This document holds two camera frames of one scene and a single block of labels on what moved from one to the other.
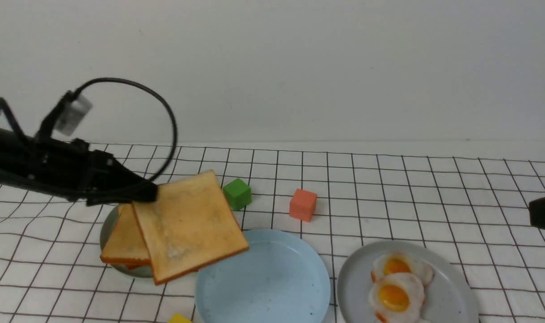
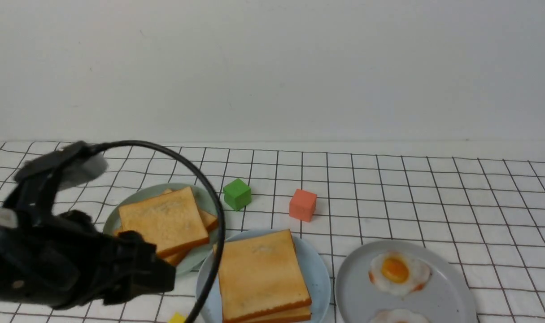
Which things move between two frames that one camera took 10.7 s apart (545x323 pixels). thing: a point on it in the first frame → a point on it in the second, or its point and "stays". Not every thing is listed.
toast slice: (190, 225) → (291, 315)
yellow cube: (177, 318) stays
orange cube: (302, 205) stays
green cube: (238, 194) stays
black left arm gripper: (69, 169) → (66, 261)
